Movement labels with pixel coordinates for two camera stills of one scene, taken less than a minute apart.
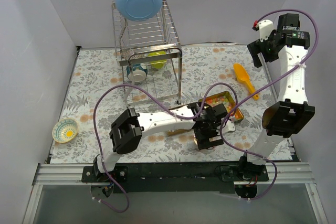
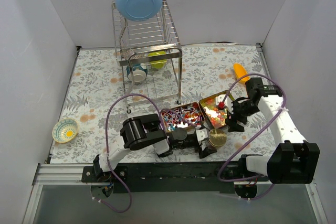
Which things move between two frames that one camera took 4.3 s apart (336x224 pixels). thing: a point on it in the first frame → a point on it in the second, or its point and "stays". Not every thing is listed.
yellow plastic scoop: x=242 y=75 stays
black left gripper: x=208 y=142 → x=200 y=145
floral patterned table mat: x=194 y=103 stays
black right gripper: x=255 y=51 → x=234 y=115
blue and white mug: x=137 y=73 stays
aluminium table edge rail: x=279 y=173 stays
